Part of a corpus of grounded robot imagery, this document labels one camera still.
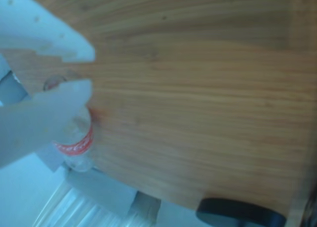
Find clear bottle Coca-Cola script label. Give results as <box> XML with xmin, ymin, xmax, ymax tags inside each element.
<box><xmin>42</xmin><ymin>74</ymin><xmax>95</xmax><ymax>173</ymax></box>

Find black round object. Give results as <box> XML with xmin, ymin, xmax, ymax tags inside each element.
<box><xmin>196</xmin><ymin>198</ymin><xmax>287</xmax><ymax>227</ymax></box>

